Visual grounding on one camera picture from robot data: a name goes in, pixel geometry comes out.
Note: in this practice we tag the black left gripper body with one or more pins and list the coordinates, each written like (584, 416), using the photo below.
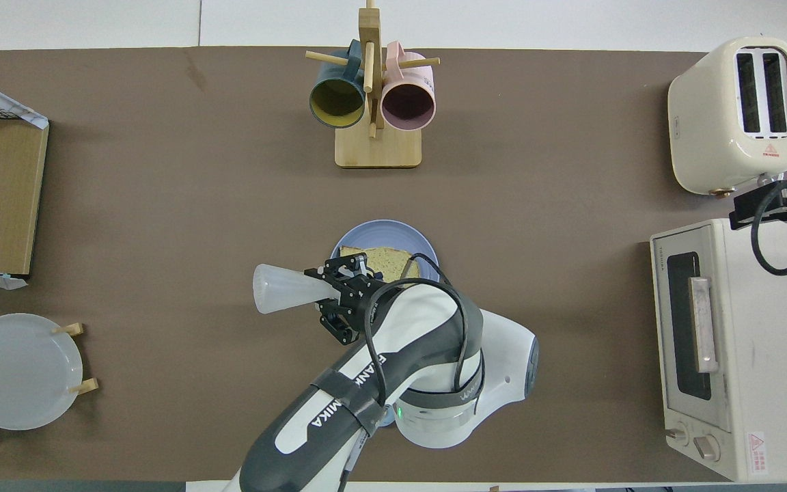
(358, 297)

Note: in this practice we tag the toasted bread slice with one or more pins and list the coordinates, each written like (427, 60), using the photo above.
(390, 263)

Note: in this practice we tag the white bottle with navy cap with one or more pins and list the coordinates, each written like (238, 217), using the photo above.
(284, 288)

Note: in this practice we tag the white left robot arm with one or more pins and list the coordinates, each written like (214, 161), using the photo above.
(421, 342)

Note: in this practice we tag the blue round plate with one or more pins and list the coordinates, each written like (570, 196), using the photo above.
(380, 232)

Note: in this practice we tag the wooden plate rack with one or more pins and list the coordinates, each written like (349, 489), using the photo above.
(85, 387)

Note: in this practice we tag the pale grey plate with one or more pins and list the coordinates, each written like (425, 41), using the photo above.
(18, 372)

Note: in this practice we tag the cream two-slot toaster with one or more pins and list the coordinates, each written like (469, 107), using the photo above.
(708, 123)

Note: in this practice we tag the wooden mug rack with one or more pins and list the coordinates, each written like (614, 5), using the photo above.
(393, 150)

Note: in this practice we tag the white toaster oven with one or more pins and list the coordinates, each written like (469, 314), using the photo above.
(776, 376)

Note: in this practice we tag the teal mug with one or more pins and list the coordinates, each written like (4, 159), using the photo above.
(335, 102)

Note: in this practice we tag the pink ribbed mug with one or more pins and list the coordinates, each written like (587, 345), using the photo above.
(407, 106)

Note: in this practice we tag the brown table mat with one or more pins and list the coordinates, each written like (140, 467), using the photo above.
(161, 171)

